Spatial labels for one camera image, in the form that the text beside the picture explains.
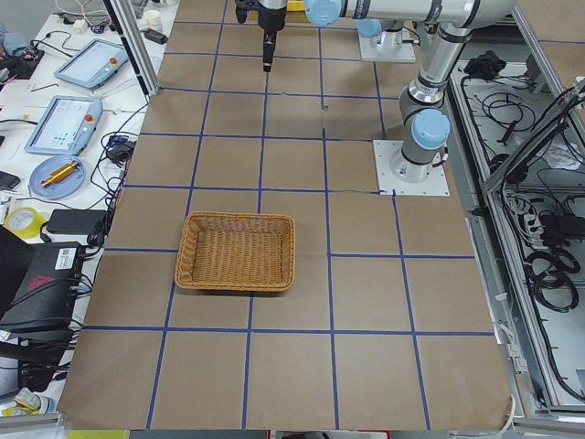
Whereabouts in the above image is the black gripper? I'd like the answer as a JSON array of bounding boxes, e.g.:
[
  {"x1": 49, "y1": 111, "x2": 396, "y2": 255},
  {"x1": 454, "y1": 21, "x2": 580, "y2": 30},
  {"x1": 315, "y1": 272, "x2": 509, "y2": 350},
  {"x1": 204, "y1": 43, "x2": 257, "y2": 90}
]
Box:
[{"x1": 258, "y1": 0, "x2": 287, "y2": 72}]

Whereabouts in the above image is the yellow tape roll on desk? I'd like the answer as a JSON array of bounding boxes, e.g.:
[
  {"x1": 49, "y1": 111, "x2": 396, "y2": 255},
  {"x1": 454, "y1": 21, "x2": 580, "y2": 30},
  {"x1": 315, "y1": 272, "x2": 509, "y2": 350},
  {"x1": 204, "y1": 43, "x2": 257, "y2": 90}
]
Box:
[{"x1": 4, "y1": 207, "x2": 46, "y2": 240}]

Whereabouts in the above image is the white paper cup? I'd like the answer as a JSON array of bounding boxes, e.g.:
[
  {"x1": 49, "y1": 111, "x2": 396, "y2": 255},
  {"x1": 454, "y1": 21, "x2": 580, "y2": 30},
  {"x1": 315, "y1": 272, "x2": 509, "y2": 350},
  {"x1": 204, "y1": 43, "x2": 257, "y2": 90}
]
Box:
[{"x1": 143, "y1": 9, "x2": 163, "y2": 32}]

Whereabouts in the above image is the upper blue teach pendant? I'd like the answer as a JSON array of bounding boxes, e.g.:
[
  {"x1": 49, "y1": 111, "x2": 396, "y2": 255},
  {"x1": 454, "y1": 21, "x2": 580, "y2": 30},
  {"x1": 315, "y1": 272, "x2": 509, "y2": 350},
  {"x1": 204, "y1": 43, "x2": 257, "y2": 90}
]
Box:
[{"x1": 54, "y1": 38, "x2": 129, "y2": 90}]

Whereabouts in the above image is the blue teach pendant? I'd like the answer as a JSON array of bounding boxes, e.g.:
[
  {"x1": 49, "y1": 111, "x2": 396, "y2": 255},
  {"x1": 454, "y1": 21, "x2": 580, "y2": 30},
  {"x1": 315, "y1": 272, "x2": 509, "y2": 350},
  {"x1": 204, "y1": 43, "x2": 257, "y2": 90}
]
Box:
[
  {"x1": 54, "y1": 38, "x2": 129, "y2": 90},
  {"x1": 24, "y1": 95, "x2": 103, "y2": 155}
]

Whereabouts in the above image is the lower blue teach pendant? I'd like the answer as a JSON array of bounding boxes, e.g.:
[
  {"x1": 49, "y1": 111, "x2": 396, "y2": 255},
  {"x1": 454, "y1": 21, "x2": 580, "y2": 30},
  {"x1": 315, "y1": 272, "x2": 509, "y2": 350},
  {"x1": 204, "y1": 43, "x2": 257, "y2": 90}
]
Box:
[{"x1": 24, "y1": 95, "x2": 103, "y2": 155}]

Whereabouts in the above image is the brown wicker basket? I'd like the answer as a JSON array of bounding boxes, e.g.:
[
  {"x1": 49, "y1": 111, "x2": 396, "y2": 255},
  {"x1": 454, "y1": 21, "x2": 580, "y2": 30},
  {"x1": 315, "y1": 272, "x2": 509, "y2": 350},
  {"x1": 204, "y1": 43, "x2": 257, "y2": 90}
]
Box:
[{"x1": 175, "y1": 211, "x2": 296, "y2": 293}]

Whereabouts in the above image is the blue plate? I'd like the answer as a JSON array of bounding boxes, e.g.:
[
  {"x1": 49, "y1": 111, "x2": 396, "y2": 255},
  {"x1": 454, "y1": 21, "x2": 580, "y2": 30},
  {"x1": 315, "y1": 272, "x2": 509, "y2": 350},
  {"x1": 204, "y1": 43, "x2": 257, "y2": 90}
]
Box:
[{"x1": 28, "y1": 155, "x2": 86, "y2": 200}]

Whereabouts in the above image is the brass cylinder tool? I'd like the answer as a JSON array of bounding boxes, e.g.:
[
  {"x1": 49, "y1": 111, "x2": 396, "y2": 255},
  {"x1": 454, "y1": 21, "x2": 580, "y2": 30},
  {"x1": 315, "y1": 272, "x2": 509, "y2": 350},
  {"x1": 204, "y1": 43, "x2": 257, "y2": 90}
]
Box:
[{"x1": 41, "y1": 161, "x2": 80, "y2": 187}]

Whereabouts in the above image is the black power adapter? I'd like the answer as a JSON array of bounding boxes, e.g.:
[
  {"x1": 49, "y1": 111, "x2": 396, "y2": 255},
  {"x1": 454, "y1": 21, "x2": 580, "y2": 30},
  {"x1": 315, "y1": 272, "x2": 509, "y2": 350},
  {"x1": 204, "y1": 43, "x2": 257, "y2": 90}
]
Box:
[{"x1": 46, "y1": 209, "x2": 106, "y2": 235}]

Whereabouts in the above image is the black computer box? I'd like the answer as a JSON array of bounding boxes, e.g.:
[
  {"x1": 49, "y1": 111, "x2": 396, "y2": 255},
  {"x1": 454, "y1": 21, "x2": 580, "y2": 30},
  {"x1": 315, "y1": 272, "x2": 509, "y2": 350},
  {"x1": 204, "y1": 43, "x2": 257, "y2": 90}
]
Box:
[{"x1": 1, "y1": 228, "x2": 85, "y2": 334}]

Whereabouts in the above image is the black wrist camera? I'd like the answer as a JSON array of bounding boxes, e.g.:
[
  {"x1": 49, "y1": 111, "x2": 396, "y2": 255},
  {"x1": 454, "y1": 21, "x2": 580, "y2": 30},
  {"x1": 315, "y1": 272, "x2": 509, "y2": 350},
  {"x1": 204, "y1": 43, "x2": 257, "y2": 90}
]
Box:
[{"x1": 235, "y1": 0, "x2": 257, "y2": 24}]

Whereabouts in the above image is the aluminium frame post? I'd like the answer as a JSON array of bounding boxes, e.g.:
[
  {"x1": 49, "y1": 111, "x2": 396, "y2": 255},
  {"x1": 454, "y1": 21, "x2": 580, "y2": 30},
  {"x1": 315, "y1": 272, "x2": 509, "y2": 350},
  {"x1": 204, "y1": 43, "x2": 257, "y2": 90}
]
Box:
[{"x1": 104, "y1": 0, "x2": 160, "y2": 97}]

